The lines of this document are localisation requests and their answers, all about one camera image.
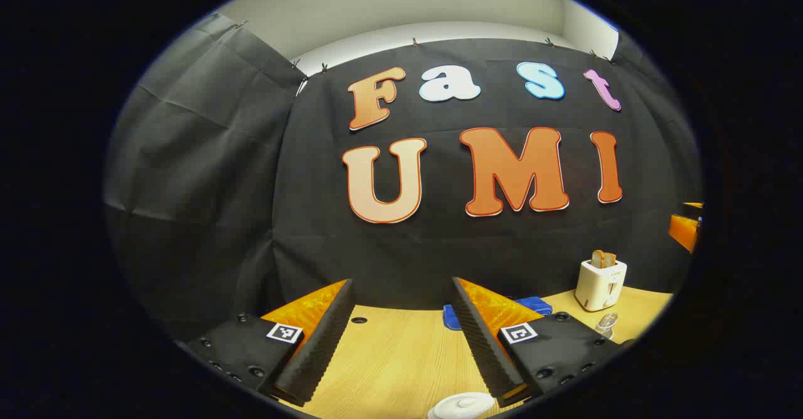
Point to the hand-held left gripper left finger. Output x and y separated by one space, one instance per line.
326 344

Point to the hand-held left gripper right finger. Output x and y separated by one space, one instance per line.
480 350

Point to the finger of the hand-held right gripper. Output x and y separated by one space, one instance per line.
684 228

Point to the white teacup lid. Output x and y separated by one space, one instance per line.
464 405

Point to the water bottle green white label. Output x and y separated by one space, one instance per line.
606 322

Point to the blue towel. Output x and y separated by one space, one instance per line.
533 305

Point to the toast slice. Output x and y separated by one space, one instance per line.
610 259
598 258

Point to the white toaster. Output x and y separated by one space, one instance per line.
599 284

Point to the black backdrop cloth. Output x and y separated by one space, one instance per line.
408 256

